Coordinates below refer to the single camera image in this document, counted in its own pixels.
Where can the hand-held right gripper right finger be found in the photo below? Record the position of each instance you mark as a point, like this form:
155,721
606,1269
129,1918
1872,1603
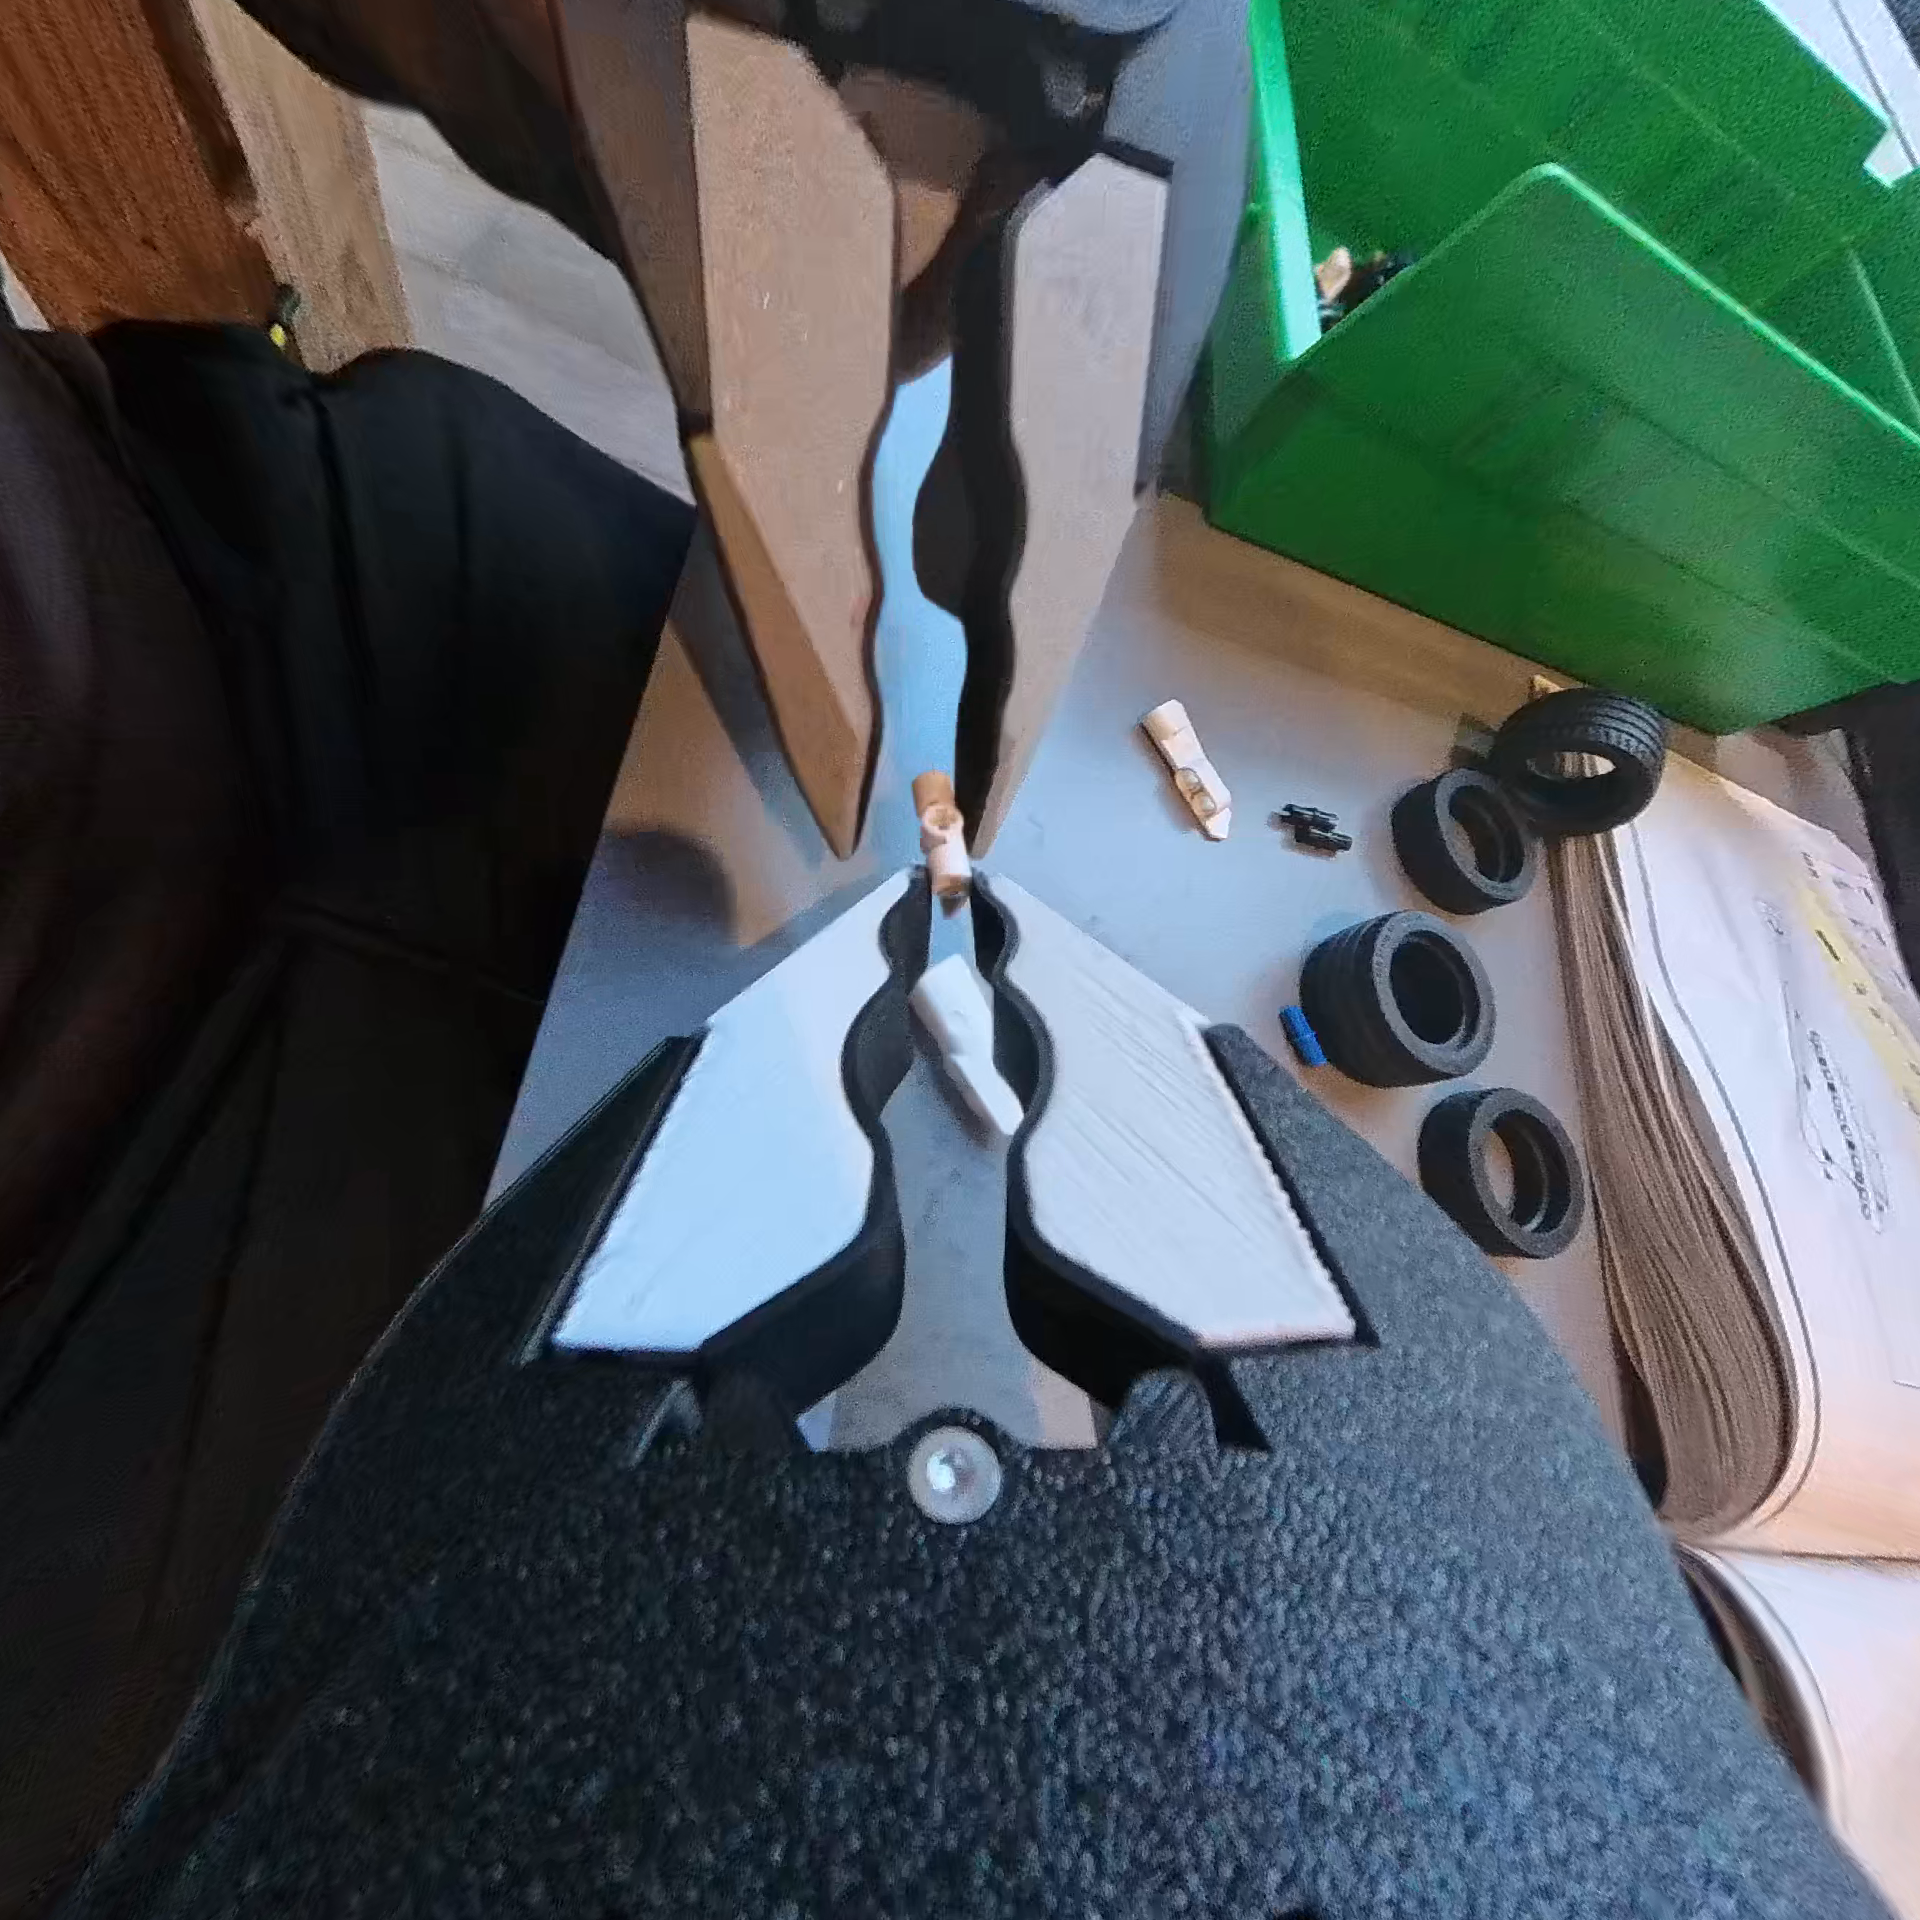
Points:
1187,1200

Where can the black rubber toy tire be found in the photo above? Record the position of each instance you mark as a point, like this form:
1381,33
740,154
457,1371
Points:
1343,1036
1633,748
1462,1216
1424,870

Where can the person's torso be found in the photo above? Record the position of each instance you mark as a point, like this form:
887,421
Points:
105,748

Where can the grey desk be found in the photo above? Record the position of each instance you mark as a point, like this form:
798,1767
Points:
1168,931

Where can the small white toy connector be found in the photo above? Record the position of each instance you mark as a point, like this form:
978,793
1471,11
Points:
943,840

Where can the wooden beam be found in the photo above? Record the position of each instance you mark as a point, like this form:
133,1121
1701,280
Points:
152,152

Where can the green plastic bin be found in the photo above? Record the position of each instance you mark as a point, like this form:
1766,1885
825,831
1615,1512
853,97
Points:
1574,452

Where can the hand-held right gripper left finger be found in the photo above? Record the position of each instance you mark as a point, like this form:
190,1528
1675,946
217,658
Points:
718,1200

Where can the blue toy pin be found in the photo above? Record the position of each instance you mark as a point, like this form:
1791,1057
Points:
1299,1041

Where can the white toy brick piece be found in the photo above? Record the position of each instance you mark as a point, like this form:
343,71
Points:
962,1036
1187,766

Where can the person's legs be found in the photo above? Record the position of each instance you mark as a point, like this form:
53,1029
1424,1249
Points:
451,674

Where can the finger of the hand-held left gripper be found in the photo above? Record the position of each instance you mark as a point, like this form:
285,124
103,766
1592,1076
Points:
795,378
1079,378

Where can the open instruction book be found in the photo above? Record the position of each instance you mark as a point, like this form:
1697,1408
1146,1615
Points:
1726,1125

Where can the tan wooden board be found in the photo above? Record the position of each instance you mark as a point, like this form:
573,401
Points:
1349,614

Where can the black toy pin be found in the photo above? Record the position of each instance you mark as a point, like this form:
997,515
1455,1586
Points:
1299,822
1325,840

